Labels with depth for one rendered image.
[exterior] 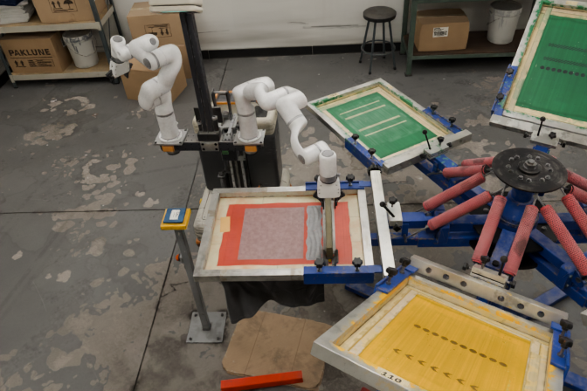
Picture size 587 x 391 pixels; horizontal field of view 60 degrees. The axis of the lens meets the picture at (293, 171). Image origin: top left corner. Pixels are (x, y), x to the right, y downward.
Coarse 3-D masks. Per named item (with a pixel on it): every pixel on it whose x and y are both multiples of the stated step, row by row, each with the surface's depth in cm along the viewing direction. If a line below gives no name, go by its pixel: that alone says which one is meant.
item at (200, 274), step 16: (224, 192) 265; (240, 192) 265; (256, 192) 264; (272, 192) 264; (288, 192) 263; (304, 192) 263; (352, 192) 262; (208, 224) 248; (368, 224) 241; (208, 240) 239; (368, 240) 233; (368, 256) 226; (208, 272) 224; (224, 272) 224; (240, 272) 223; (256, 272) 223; (272, 272) 222; (288, 272) 221
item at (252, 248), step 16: (224, 240) 244; (240, 240) 243; (256, 240) 242; (272, 240) 242; (288, 240) 241; (304, 240) 240; (336, 240) 239; (224, 256) 236; (240, 256) 235; (256, 256) 235; (272, 256) 234; (288, 256) 233; (304, 256) 233
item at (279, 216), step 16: (240, 208) 260; (256, 208) 260; (272, 208) 259; (288, 208) 258; (304, 208) 258; (336, 208) 256; (240, 224) 251; (256, 224) 250; (272, 224) 250; (288, 224) 249; (304, 224) 248; (336, 224) 247
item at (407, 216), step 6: (402, 216) 236; (408, 216) 236; (414, 216) 236; (420, 216) 236; (408, 222) 235; (414, 222) 234; (420, 222) 234; (390, 228) 237; (414, 228) 237; (420, 228) 237
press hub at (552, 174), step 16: (496, 160) 222; (512, 160) 221; (528, 160) 215; (544, 160) 220; (512, 176) 213; (528, 176) 213; (544, 176) 212; (560, 176) 211; (512, 192) 225; (528, 192) 219; (544, 192) 205; (480, 208) 242; (512, 208) 226; (480, 224) 234; (512, 224) 226; (544, 224) 232; (496, 240) 226; (528, 240) 225; (496, 304) 265
